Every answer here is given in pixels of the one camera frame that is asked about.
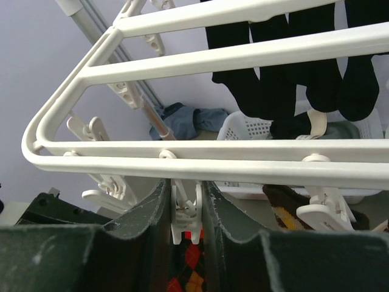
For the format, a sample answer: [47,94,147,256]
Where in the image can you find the brown yellow argyle sock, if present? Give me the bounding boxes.
[263,184,388,232]

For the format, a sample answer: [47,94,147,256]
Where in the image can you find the blue crumpled cloth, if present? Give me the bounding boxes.
[155,102,229,141]

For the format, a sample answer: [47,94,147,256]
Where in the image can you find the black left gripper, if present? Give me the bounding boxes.
[1,179,169,291]

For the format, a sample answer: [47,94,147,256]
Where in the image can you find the white plastic laundry basket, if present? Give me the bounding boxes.
[216,101,384,204]

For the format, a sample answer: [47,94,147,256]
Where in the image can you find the white clip hanger frame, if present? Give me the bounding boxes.
[21,0,389,232]

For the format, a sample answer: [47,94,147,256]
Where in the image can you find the white metal drying rack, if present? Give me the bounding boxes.
[57,1,175,141]

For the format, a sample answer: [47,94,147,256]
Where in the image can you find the black sock white stripes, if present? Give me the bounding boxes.
[205,3,380,122]

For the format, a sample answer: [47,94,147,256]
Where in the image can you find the black red argyle sock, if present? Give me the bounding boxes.
[167,232,207,292]

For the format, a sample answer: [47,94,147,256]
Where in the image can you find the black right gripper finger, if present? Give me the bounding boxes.
[202,181,388,291]

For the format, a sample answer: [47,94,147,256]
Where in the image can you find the white clothes peg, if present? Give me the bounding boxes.
[170,179,202,245]

